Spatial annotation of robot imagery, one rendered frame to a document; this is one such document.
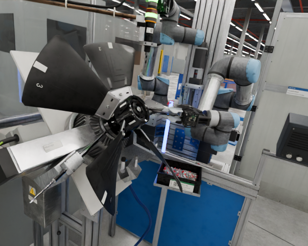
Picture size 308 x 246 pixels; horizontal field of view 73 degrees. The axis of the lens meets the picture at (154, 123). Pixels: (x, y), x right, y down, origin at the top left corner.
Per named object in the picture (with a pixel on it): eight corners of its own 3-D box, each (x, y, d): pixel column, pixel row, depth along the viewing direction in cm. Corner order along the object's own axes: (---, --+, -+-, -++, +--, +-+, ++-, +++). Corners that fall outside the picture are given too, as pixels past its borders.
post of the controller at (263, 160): (252, 184, 106) (263, 150, 100) (252, 181, 109) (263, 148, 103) (258, 186, 105) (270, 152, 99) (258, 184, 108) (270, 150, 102)
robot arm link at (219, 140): (206, 142, 109) (210, 123, 106) (227, 149, 104) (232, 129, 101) (201, 147, 102) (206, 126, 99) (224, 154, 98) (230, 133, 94)
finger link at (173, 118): (163, 118, 89) (183, 118, 91) (161, 112, 95) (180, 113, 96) (162, 124, 91) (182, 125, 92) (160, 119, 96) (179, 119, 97)
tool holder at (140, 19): (133, 43, 76) (136, 13, 73) (133, 43, 82) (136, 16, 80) (157, 46, 77) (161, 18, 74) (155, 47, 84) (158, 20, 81)
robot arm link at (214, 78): (211, 49, 112) (181, 132, 103) (232, 51, 107) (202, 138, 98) (213, 62, 122) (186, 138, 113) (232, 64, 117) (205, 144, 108)
